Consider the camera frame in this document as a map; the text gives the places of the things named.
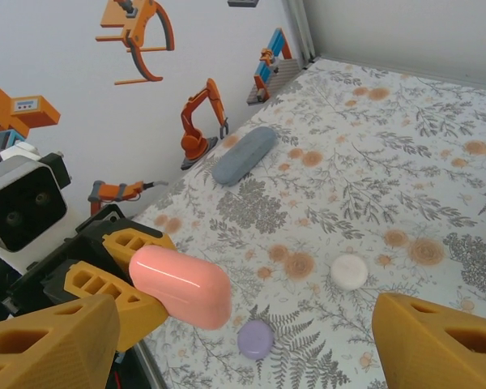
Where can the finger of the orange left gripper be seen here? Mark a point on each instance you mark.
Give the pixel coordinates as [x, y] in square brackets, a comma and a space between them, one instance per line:
[146, 239]
[141, 316]

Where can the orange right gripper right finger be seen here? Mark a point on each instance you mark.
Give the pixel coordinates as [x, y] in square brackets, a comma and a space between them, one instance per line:
[429, 356]

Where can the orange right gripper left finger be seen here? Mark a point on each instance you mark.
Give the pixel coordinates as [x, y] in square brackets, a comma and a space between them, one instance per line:
[44, 352]

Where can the pink earbud charging case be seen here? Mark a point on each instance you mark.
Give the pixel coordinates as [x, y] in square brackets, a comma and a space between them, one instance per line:
[182, 287]

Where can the purple earbud charging case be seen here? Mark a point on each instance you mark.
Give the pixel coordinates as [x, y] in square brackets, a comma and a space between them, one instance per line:
[255, 339]

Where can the white earbud charging case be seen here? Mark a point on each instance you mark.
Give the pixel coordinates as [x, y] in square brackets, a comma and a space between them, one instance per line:
[349, 272]

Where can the blue-grey glasses case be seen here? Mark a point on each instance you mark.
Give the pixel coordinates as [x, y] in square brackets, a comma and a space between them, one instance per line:
[245, 156]

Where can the floral patterned table cloth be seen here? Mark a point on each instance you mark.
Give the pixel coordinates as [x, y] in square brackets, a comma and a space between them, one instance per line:
[389, 162]

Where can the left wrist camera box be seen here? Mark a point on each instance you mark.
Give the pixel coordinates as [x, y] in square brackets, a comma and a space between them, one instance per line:
[20, 202]

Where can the orange box wall sticker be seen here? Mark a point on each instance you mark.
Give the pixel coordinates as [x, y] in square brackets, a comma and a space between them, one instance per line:
[24, 109]

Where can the orange claw wall sticker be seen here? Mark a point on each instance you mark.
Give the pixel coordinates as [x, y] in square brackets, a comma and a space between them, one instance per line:
[135, 28]

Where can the blue orange machine wall sticker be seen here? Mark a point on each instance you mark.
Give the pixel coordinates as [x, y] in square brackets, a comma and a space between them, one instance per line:
[267, 61]

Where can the aluminium frame post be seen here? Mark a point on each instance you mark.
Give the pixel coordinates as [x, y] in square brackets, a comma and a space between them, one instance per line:
[301, 24]

